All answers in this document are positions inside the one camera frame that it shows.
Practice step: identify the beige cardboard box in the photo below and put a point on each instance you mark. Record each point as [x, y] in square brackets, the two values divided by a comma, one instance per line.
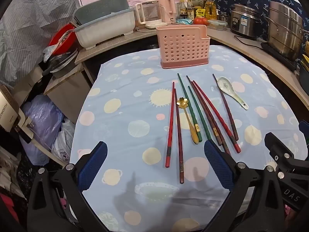
[8, 111]

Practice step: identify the white glass kettle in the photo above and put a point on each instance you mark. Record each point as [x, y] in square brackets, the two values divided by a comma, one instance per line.
[149, 14]

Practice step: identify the black pan with lid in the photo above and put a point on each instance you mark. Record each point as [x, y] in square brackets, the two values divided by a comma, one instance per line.
[59, 62]

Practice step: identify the black induction cooker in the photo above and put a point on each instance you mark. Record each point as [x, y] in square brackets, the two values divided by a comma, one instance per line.
[275, 53]

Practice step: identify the purple plastic bag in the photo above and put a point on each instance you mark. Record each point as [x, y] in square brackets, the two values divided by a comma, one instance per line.
[42, 123]

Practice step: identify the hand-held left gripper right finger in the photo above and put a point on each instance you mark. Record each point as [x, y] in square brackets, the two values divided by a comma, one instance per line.
[218, 166]

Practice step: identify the red tomato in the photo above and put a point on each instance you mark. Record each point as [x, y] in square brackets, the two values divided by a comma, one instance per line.
[200, 21]

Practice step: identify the steel steamer pot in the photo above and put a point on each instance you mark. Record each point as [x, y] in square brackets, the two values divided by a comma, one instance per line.
[284, 31]

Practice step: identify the small wooden cabinet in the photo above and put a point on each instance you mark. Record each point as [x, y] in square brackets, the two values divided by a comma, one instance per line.
[67, 94]

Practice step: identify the gold flower spoon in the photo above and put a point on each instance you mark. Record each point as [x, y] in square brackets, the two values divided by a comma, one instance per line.
[190, 123]

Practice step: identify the grey striped cloth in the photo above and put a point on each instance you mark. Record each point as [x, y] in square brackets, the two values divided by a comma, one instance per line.
[31, 33]

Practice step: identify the grey white dish basin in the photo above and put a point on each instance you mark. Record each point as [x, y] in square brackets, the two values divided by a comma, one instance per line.
[106, 26]

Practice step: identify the white plastic bag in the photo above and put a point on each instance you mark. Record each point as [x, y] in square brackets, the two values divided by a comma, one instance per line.
[64, 142]

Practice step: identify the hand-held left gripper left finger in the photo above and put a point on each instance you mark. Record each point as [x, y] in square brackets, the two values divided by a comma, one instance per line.
[93, 166]

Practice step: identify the dark brown chopstick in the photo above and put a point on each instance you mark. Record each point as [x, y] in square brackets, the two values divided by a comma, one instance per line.
[179, 145]
[225, 106]

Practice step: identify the green chopstick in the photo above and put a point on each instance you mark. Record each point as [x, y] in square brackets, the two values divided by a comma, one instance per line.
[185, 94]
[201, 119]

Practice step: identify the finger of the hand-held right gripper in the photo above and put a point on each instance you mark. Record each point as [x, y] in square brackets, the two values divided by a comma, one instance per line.
[282, 151]
[304, 128]

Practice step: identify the pink perforated utensil holder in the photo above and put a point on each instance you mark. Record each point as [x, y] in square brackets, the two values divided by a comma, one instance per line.
[183, 48]

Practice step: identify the white ceramic soup spoon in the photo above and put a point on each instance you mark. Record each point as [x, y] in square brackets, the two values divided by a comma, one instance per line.
[225, 84]

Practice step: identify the steel rice cooker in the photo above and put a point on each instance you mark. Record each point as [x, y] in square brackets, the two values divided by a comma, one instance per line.
[245, 21]

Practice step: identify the blue printed tablecloth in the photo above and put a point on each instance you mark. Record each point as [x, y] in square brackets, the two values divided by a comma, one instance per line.
[125, 116]

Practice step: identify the wooden counter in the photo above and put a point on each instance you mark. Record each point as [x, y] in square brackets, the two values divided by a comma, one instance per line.
[243, 50]

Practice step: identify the red plastic basin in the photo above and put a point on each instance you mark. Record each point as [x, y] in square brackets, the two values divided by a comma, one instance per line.
[61, 37]

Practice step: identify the pink electric kettle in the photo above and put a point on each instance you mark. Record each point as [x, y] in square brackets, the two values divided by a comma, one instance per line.
[167, 9]

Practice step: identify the glass food container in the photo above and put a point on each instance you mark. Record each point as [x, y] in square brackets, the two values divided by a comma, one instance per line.
[217, 25]

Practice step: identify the dark blue yellow container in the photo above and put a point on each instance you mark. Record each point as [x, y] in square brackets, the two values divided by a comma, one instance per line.
[305, 65]

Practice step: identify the yellow seasoning packet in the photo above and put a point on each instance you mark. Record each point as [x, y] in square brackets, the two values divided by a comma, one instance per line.
[200, 13]

